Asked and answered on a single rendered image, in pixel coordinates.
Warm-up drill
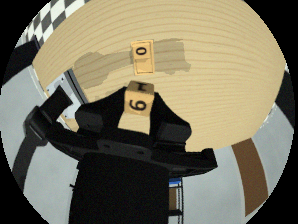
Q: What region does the tan wooden digit cube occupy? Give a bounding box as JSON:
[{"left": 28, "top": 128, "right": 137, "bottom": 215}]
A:
[
  {"left": 132, "top": 42, "right": 151, "bottom": 60},
  {"left": 124, "top": 80, "right": 154, "bottom": 117}
]

